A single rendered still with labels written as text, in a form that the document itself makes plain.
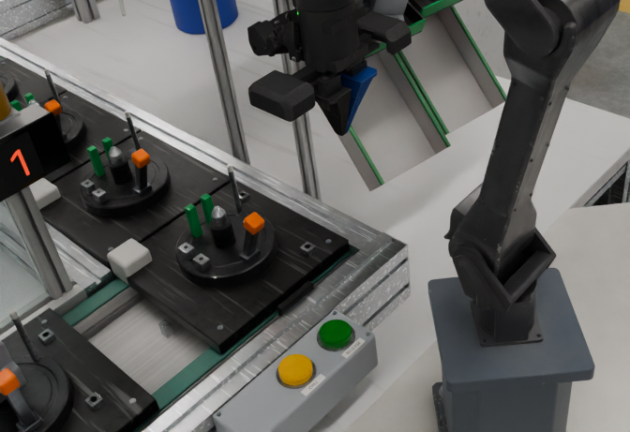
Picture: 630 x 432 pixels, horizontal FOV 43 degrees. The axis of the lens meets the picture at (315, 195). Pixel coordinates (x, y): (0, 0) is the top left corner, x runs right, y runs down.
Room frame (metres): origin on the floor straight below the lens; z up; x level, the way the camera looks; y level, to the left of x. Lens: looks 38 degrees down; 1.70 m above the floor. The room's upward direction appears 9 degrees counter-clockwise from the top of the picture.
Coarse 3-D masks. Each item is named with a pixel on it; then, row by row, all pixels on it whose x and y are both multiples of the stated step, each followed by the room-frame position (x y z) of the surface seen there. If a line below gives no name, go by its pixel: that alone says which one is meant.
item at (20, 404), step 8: (0, 376) 0.57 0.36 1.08; (8, 376) 0.57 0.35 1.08; (0, 384) 0.56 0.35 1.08; (8, 384) 0.56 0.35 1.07; (16, 384) 0.57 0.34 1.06; (0, 392) 0.56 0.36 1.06; (8, 392) 0.56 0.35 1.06; (16, 392) 0.57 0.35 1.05; (8, 400) 0.56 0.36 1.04; (16, 400) 0.57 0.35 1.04; (24, 400) 0.57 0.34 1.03; (16, 408) 0.56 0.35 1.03; (24, 408) 0.57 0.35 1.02; (24, 416) 0.56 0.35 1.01; (32, 416) 0.57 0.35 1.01; (24, 424) 0.56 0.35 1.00
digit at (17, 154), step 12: (24, 132) 0.79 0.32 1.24; (12, 144) 0.78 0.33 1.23; (24, 144) 0.79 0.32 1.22; (0, 156) 0.77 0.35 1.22; (12, 156) 0.77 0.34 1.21; (24, 156) 0.78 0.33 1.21; (36, 156) 0.79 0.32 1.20; (0, 168) 0.76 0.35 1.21; (12, 168) 0.77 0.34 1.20; (24, 168) 0.78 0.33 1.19; (36, 168) 0.79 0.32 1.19; (12, 180) 0.77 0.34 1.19; (24, 180) 0.78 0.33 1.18
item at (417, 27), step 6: (294, 0) 1.00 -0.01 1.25; (294, 6) 1.00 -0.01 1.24; (408, 6) 1.00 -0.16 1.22; (408, 12) 1.00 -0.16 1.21; (414, 12) 0.98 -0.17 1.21; (408, 18) 1.00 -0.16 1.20; (414, 18) 0.98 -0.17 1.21; (420, 18) 0.97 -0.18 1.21; (408, 24) 0.98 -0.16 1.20; (414, 24) 0.96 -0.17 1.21; (420, 24) 0.97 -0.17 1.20; (414, 30) 0.96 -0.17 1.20; (420, 30) 0.97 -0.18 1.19; (378, 48) 0.93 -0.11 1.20; (384, 48) 0.94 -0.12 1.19; (372, 54) 0.93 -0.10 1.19
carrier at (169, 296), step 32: (224, 192) 0.97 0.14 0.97; (256, 192) 0.96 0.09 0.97; (192, 224) 0.85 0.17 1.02; (224, 224) 0.83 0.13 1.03; (288, 224) 0.87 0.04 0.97; (128, 256) 0.83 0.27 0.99; (160, 256) 0.85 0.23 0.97; (192, 256) 0.81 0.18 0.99; (224, 256) 0.80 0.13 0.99; (256, 256) 0.79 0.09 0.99; (288, 256) 0.81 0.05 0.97; (320, 256) 0.80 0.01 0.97; (160, 288) 0.78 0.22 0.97; (192, 288) 0.77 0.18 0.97; (224, 288) 0.76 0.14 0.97; (256, 288) 0.75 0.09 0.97; (288, 288) 0.75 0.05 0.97; (192, 320) 0.71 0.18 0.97; (224, 320) 0.70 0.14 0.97; (256, 320) 0.70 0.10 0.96; (224, 352) 0.67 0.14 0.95
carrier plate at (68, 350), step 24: (48, 312) 0.77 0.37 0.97; (72, 336) 0.72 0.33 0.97; (72, 360) 0.68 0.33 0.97; (96, 360) 0.67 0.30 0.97; (72, 384) 0.64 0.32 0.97; (96, 384) 0.63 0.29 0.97; (120, 384) 0.63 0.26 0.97; (72, 408) 0.60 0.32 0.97; (120, 408) 0.59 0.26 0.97; (144, 408) 0.59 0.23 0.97
